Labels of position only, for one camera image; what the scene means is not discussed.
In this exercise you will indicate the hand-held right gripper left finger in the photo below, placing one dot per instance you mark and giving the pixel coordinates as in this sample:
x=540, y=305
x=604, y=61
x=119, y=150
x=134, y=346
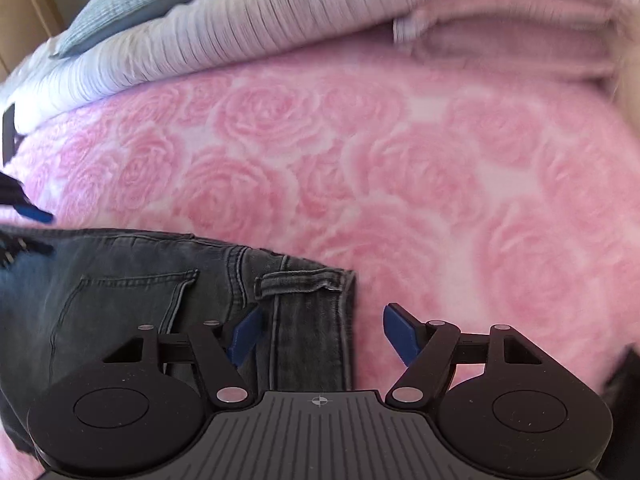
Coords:
x=247, y=336

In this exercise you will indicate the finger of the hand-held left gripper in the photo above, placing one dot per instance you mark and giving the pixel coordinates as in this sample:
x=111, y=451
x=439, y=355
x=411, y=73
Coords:
x=32, y=213
x=22, y=248

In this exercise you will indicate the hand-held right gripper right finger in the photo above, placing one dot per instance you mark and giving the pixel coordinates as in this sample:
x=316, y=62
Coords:
x=400, y=334

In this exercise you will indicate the grey jeans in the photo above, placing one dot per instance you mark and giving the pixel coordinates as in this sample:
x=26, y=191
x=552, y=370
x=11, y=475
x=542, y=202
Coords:
x=125, y=305

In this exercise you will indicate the pink fluffy rose blanket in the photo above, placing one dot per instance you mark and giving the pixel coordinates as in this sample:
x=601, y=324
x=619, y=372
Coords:
x=350, y=175

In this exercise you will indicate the black garment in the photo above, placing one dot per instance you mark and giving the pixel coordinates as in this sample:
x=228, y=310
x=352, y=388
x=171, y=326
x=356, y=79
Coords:
x=622, y=380

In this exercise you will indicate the grey checked pillow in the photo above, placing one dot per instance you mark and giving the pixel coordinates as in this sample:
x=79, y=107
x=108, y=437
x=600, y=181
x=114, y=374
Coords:
x=135, y=0

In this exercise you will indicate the striped white quilt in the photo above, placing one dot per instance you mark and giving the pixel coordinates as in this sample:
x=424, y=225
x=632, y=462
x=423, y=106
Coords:
x=300, y=10

